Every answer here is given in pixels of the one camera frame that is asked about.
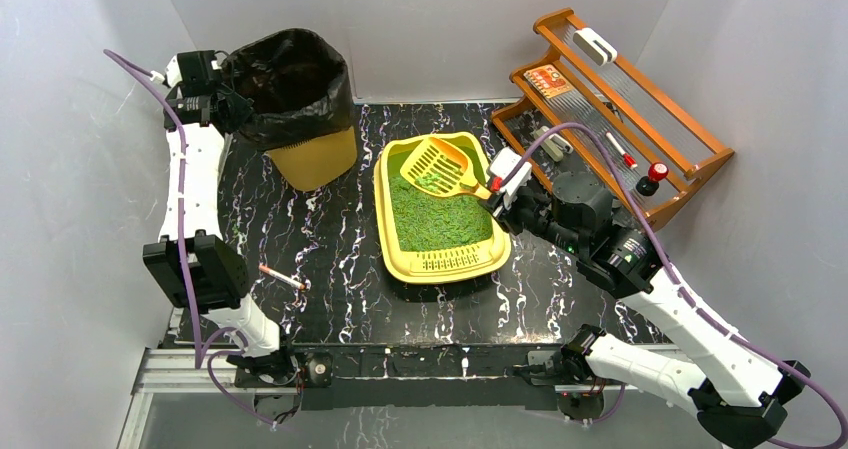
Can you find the yellow litter box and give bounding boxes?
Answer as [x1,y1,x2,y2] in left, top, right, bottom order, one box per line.
[373,135,512,284]

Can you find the orange litter scoop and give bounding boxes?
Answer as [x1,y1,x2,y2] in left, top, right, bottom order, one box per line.
[400,136,492,200]

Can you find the black trash bag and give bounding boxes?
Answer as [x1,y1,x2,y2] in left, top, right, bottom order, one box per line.
[223,28,354,151]

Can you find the yellow trash bin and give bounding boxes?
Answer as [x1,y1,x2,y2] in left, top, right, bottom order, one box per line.
[265,126,358,192]

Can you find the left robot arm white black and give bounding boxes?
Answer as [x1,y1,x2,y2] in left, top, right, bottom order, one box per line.
[142,50,299,385]

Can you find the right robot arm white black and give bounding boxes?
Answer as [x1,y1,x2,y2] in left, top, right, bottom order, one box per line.
[486,173,810,448]

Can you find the green cat litter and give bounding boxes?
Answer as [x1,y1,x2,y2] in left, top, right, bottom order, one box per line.
[389,175,493,252]

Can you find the grey white stapler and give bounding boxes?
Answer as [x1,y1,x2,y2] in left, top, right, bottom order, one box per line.
[540,133,573,163]

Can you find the red capped marker on shelf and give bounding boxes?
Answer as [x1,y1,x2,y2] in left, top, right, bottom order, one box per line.
[605,131,638,170]

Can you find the wooden shelf rack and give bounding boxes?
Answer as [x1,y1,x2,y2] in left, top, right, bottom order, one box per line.
[491,8,734,229]

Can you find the red black stamp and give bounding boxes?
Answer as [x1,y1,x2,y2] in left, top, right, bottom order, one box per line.
[635,162,669,197]

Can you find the orange card packet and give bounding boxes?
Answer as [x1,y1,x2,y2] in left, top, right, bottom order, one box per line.
[523,64,574,99]

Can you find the white marker pen on table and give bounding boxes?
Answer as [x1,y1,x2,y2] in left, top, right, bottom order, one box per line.
[258,264,307,291]

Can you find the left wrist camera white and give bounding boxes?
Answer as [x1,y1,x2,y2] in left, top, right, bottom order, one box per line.
[148,54,182,89]

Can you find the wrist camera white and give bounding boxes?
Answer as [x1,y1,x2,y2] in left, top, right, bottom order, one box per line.
[148,54,182,89]
[487,147,532,210]

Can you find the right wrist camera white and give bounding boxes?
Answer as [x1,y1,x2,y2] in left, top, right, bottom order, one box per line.
[487,147,532,210]

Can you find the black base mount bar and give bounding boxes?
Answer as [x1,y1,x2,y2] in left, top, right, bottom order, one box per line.
[238,343,631,427]

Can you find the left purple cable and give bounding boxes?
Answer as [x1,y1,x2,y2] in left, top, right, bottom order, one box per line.
[103,49,280,427]

